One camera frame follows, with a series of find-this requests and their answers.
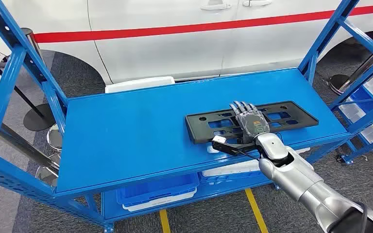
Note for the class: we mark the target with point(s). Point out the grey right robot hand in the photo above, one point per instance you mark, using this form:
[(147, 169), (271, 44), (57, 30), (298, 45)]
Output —
[(252, 123)]

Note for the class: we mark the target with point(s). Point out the black plastic plate frame part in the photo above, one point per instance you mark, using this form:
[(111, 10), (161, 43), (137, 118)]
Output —
[(297, 120)]

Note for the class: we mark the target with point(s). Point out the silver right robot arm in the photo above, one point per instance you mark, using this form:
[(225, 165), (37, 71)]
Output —
[(305, 180)]

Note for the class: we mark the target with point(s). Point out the blue plastic bin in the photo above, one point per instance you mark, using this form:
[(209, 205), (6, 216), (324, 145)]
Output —
[(228, 178), (154, 191), (365, 96)]

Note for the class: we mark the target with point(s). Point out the yellow floor tape strip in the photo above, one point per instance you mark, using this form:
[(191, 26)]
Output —
[(164, 222), (256, 212)]

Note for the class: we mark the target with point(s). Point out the white car with red stripe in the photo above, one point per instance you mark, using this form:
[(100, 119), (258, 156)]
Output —
[(173, 51)]

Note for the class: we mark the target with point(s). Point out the chrome stanchion base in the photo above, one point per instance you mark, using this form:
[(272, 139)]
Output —
[(54, 138)]

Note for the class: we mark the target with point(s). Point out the black stanchion with round base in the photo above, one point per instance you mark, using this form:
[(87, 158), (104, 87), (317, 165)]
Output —
[(38, 117)]

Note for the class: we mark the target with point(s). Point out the chrome stanchion post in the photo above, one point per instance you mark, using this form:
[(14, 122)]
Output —
[(339, 84), (28, 35)]

